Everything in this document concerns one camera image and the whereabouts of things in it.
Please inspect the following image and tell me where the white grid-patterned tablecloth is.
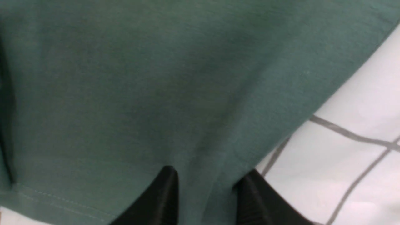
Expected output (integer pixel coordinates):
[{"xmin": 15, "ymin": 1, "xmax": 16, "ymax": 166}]
[{"xmin": 0, "ymin": 23, "xmax": 400, "ymax": 225}]

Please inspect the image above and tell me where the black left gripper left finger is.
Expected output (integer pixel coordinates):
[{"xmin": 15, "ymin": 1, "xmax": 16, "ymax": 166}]
[{"xmin": 111, "ymin": 166, "xmax": 179, "ymax": 225}]

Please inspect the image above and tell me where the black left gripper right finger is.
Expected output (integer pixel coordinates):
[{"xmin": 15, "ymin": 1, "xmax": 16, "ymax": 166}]
[{"xmin": 236, "ymin": 169, "xmax": 314, "ymax": 225}]

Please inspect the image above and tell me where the green long-sleeved shirt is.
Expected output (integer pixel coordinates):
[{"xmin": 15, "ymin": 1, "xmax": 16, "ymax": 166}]
[{"xmin": 1, "ymin": 0, "xmax": 399, "ymax": 225}]

